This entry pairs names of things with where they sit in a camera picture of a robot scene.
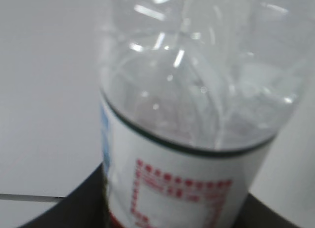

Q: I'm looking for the Nongfu Spring water bottle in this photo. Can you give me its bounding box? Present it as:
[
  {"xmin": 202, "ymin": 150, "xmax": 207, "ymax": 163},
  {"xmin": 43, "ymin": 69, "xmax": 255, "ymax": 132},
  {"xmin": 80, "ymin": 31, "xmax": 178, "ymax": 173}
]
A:
[{"xmin": 96, "ymin": 0, "xmax": 315, "ymax": 228}]

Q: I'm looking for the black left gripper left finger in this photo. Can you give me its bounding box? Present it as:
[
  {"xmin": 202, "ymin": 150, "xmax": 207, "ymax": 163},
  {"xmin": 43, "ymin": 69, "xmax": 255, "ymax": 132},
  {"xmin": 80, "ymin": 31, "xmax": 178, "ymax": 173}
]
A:
[{"xmin": 21, "ymin": 164, "xmax": 105, "ymax": 228}]

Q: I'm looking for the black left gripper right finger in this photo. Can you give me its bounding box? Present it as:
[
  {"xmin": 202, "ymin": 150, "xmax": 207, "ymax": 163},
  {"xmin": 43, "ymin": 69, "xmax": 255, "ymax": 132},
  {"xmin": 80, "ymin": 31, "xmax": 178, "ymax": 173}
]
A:
[{"xmin": 233, "ymin": 192, "xmax": 315, "ymax": 228}]

